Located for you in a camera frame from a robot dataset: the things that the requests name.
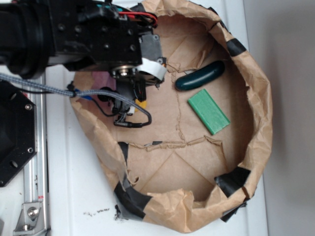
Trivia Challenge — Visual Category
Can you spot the dark green toy cucumber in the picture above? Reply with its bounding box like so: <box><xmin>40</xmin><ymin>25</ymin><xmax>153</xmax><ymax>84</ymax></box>
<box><xmin>175</xmin><ymin>60</ymin><xmax>225</xmax><ymax>91</ymax></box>

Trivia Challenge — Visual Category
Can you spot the brown paper bag tray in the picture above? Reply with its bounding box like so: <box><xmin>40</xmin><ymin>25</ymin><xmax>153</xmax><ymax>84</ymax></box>
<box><xmin>71</xmin><ymin>0</ymin><xmax>273</xmax><ymax>233</ymax></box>

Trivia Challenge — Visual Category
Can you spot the aluminium extrusion rail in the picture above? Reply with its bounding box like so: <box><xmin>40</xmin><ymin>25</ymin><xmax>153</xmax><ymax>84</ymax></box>
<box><xmin>20</xmin><ymin>85</ymin><xmax>51</xmax><ymax>236</ymax></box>

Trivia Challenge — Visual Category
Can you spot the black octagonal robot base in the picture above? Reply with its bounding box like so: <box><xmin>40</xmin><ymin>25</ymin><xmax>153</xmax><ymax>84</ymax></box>
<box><xmin>0</xmin><ymin>81</ymin><xmax>36</xmax><ymax>187</ymax></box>

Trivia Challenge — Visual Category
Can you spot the silver corner bracket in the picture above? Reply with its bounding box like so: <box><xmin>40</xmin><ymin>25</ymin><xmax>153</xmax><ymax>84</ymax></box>
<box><xmin>13</xmin><ymin>202</ymin><xmax>44</xmax><ymax>236</ymax></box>

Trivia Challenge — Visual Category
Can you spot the green rectangular block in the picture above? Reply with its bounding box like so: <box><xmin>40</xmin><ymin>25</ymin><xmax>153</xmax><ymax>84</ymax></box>
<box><xmin>188</xmin><ymin>89</ymin><xmax>230</xmax><ymax>135</ymax></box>

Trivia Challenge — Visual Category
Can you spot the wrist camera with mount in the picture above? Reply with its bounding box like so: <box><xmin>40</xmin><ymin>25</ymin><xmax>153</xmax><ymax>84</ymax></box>
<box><xmin>92</xmin><ymin>72</ymin><xmax>164</xmax><ymax>128</ymax></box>

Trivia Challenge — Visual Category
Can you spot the grey braided cable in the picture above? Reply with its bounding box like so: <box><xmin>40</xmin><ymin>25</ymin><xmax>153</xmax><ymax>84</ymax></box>
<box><xmin>0</xmin><ymin>73</ymin><xmax>153</xmax><ymax>126</ymax></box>

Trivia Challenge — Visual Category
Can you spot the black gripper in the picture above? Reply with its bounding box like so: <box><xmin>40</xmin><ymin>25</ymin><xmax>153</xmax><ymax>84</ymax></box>
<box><xmin>49</xmin><ymin>0</ymin><xmax>166</xmax><ymax>80</ymax></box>

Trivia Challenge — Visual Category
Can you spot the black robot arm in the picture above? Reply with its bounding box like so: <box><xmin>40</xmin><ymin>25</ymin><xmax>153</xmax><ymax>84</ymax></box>
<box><xmin>0</xmin><ymin>0</ymin><xmax>166</xmax><ymax>83</ymax></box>

